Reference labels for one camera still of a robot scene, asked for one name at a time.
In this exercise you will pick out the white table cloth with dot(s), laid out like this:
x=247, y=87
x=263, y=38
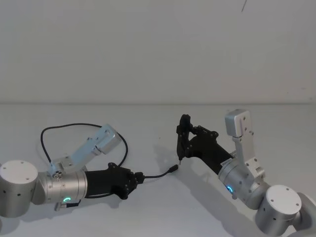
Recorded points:
x=158, y=209

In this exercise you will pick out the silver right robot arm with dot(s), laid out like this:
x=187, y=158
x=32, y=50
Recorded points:
x=281, y=205

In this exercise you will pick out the small dark metal pin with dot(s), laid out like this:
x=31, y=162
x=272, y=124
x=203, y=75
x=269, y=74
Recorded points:
x=180, y=162

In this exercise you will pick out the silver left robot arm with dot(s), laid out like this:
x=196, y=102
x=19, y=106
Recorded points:
x=18, y=177

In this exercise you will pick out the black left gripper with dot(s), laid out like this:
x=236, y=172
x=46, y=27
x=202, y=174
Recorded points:
x=103, y=181

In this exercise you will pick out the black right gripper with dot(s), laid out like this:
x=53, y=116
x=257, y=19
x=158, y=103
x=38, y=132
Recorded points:
x=209, y=151

